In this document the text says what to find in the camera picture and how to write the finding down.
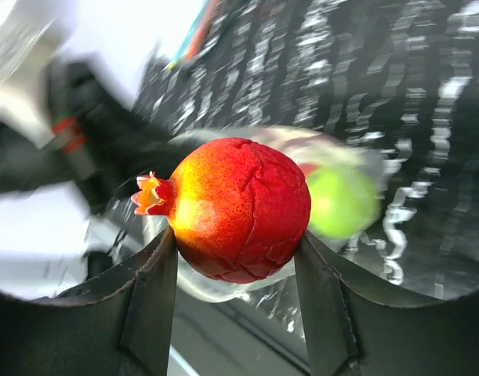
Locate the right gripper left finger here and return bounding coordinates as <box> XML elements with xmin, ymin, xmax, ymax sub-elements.
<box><xmin>0</xmin><ymin>228</ymin><xmax>177</xmax><ymax>375</ymax></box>

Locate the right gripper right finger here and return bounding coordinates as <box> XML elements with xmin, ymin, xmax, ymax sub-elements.
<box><xmin>295</xmin><ymin>233</ymin><xmax>479</xmax><ymax>375</ymax></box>

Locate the green apple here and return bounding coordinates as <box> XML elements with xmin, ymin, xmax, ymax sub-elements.
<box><xmin>307</xmin><ymin>167</ymin><xmax>379</xmax><ymax>240</ymax></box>

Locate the red yellow pomegranate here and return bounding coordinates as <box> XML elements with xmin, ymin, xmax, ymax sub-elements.
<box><xmin>132</xmin><ymin>138</ymin><xmax>311</xmax><ymax>284</ymax></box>

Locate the clear bag with white dots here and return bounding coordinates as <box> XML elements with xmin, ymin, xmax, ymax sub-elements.
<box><xmin>128</xmin><ymin>126</ymin><xmax>383</xmax><ymax>302</ymax></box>

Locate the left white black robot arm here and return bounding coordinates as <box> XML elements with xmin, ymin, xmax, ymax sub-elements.
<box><xmin>0</xmin><ymin>1</ymin><xmax>184</xmax><ymax>300</ymax></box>

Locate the clear bag with coloured zippers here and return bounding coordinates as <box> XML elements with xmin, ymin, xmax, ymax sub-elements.
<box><xmin>165</xmin><ymin>0</ymin><xmax>220</xmax><ymax>70</ymax></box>

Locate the black marble pattern mat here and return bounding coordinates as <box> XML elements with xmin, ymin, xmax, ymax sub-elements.
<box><xmin>136</xmin><ymin>1</ymin><xmax>479</xmax><ymax>300</ymax></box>

